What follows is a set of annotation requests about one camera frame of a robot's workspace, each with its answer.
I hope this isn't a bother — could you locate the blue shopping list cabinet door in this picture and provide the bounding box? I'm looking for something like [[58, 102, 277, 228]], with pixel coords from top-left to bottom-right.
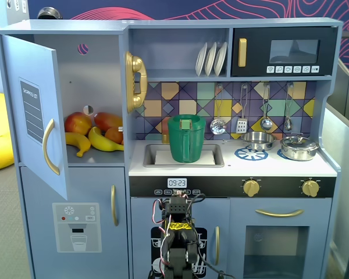
[[1, 34, 69, 201]]

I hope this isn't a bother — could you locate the blue dishwasher door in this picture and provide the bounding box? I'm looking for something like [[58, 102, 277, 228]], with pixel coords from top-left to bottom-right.
[[130, 197, 231, 279]]

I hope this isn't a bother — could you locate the open steel pot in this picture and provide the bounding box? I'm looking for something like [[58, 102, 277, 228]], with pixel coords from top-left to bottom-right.
[[240, 131, 277, 152]]

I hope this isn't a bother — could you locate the blue oven door with window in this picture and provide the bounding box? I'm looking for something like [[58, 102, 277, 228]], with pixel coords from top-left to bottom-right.
[[230, 198, 333, 279]]

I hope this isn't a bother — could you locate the blue toy kitchen cabinet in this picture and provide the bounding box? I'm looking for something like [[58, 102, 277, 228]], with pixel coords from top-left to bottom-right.
[[0, 17, 344, 279]]

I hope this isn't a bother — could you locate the black toy microwave door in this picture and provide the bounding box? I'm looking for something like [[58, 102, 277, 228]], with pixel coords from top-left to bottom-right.
[[232, 27, 338, 77]]

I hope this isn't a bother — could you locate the blue ice dispenser fridge door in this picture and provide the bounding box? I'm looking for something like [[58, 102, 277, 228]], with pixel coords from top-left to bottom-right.
[[19, 166, 126, 279]]

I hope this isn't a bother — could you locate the green plastic pitcher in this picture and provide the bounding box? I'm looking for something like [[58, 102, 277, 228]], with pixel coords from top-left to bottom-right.
[[167, 114, 206, 164]]

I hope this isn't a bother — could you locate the grey toy sink basin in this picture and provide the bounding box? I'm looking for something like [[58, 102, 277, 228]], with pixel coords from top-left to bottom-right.
[[143, 144, 225, 169]]

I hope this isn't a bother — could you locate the steel toy skimmer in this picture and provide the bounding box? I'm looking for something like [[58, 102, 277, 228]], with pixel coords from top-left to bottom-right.
[[209, 84, 227, 136]]

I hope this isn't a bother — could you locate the orange toy fruit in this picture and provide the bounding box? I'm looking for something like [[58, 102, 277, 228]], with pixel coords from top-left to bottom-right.
[[104, 127, 124, 145]]

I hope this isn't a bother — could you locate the steel toy spatula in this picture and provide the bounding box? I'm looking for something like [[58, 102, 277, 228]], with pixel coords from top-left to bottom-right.
[[236, 84, 248, 134]]

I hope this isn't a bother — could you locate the red yellow toy mango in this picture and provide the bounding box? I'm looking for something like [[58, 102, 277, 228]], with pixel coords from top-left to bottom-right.
[[64, 112, 93, 135], [94, 112, 124, 132]]

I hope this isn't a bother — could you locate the yellow toy banana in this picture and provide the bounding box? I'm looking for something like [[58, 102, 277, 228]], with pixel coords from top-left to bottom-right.
[[88, 126, 125, 152], [64, 132, 91, 158]]

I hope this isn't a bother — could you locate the white toy plate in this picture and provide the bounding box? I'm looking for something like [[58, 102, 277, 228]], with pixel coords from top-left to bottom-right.
[[195, 42, 208, 77], [214, 42, 228, 77], [205, 42, 218, 77]]

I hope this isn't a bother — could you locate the gold toy telephone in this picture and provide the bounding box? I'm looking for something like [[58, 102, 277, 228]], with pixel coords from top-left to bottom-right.
[[124, 51, 148, 114]]

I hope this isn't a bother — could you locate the gold stove knob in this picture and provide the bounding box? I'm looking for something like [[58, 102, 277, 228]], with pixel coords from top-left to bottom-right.
[[243, 179, 261, 198], [301, 179, 320, 198]]

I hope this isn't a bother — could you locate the steel toy ladle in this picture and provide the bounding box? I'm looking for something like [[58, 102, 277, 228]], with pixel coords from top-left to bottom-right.
[[260, 83, 273, 131]]

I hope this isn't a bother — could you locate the hanging steel spoon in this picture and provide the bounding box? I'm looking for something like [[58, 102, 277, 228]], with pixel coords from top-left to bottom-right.
[[284, 83, 294, 131]]

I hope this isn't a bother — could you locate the steel pot with lid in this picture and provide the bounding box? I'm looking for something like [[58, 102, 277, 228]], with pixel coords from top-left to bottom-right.
[[280, 133, 320, 161]]

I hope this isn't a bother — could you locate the yellow beanbag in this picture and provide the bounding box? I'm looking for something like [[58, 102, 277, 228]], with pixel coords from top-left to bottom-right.
[[0, 92, 16, 172]]

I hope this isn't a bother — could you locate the dark round dome object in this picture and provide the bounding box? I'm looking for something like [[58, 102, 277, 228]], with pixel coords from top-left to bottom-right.
[[37, 8, 62, 20]]

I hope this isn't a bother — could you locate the short gold fridge door handle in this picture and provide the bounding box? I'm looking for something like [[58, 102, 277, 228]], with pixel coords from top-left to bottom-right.
[[110, 184, 119, 227]]

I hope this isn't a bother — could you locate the gold microwave handle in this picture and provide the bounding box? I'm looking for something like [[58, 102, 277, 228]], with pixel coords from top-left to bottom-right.
[[238, 38, 247, 68]]

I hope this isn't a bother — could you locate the gold dishwasher door handle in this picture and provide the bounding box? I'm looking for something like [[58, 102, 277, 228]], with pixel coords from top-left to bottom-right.
[[214, 226, 220, 266]]

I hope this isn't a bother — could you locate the gold oven door handle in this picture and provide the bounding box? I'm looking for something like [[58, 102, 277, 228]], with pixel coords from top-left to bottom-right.
[[255, 208, 305, 218]]

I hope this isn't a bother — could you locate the long curved gold door handle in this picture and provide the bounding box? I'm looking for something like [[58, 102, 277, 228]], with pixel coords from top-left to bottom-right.
[[42, 118, 60, 176]]

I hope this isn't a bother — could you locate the white wall panel with knobs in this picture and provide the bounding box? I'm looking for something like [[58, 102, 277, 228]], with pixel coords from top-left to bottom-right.
[[5, 0, 29, 14]]

